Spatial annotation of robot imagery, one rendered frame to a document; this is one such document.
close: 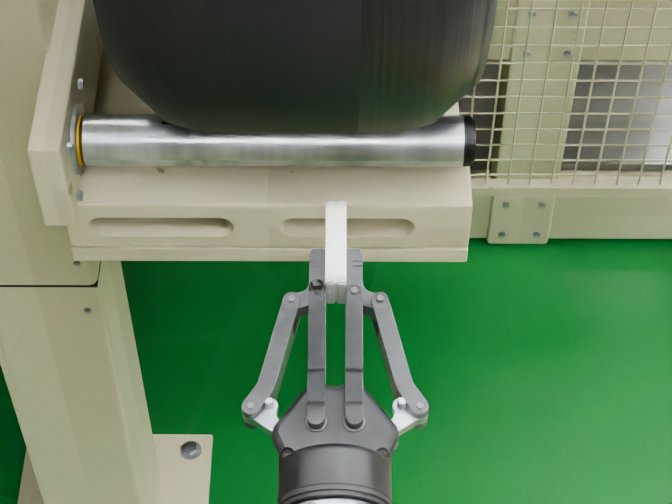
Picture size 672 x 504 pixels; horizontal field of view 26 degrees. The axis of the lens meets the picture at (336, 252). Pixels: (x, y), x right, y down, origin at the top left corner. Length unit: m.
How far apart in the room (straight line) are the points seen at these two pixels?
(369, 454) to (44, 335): 0.73
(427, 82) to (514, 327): 1.25
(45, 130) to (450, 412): 1.09
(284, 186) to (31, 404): 0.57
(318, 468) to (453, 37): 0.31
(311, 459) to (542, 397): 1.28
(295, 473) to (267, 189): 0.40
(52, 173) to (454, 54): 0.38
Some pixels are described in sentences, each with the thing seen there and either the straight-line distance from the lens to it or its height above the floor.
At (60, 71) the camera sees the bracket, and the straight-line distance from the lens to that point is 1.28.
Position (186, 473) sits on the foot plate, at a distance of 2.11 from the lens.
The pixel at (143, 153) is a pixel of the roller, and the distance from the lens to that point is 1.26.
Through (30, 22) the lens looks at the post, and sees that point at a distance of 1.28.
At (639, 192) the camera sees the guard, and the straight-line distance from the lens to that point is 2.06.
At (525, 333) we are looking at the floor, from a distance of 2.27.
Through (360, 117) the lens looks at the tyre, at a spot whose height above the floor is 1.04.
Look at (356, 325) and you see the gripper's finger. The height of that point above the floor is 1.01.
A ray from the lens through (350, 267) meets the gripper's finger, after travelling 1.04.
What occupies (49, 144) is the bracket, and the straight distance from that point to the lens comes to 1.22.
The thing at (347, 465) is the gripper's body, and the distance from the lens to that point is 0.94.
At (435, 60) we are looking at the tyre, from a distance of 1.03.
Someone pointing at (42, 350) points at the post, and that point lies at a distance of 1.65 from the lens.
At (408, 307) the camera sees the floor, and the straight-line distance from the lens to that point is 2.28.
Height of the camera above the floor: 1.82
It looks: 51 degrees down
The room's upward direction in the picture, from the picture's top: straight up
